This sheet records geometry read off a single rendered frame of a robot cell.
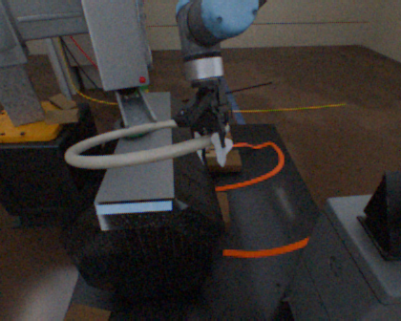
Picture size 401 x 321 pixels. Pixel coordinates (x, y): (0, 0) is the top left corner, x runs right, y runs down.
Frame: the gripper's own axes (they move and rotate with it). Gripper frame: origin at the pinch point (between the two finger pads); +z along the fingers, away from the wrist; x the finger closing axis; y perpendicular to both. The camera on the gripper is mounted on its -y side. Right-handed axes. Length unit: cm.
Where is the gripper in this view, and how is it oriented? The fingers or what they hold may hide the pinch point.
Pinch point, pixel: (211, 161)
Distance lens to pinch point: 64.7
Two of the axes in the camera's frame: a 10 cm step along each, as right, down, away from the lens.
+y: 6.3, -3.3, 7.0
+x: -7.6, -1.0, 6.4
